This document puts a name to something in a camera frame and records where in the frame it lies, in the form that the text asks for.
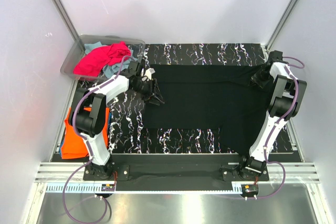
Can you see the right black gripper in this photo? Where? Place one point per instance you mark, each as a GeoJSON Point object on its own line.
{"type": "Point", "coordinates": [255, 78]}

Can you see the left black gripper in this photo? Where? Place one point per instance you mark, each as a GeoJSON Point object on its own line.
{"type": "Point", "coordinates": [156, 97]}

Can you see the black polo shirt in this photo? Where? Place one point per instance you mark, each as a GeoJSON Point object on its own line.
{"type": "Point", "coordinates": [210, 97]}

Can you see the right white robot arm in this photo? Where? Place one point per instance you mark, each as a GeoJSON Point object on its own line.
{"type": "Point", "coordinates": [284, 102]}

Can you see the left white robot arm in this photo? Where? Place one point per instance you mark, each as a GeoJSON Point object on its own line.
{"type": "Point", "coordinates": [88, 114]}

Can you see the black marbled table mat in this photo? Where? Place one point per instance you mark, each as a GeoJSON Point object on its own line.
{"type": "Point", "coordinates": [126, 132]}

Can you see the grey-blue t-shirt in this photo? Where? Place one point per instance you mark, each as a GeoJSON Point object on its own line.
{"type": "Point", "coordinates": [109, 71]}

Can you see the clear plastic bin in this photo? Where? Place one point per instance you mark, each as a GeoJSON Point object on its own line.
{"type": "Point", "coordinates": [77, 52]}

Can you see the pink t-shirt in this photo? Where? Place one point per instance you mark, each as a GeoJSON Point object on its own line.
{"type": "Point", "coordinates": [97, 56]}

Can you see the folded orange t-shirt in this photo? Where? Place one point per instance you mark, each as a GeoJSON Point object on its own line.
{"type": "Point", "coordinates": [73, 140]}

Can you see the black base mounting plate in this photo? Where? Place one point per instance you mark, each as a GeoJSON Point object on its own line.
{"type": "Point", "coordinates": [97, 174]}

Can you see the right aluminium frame post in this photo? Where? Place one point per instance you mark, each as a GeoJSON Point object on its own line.
{"type": "Point", "coordinates": [280, 25]}

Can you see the aluminium frame post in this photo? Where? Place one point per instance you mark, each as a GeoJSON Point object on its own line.
{"type": "Point", "coordinates": [66, 18]}
{"type": "Point", "coordinates": [280, 25]}

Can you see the aluminium front rail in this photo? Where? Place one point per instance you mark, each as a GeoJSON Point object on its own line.
{"type": "Point", "coordinates": [55, 172]}

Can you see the white slotted cable duct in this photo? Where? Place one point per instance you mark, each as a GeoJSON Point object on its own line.
{"type": "Point", "coordinates": [246, 190]}

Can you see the left aluminium frame post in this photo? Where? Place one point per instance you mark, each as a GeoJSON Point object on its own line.
{"type": "Point", "coordinates": [66, 18]}

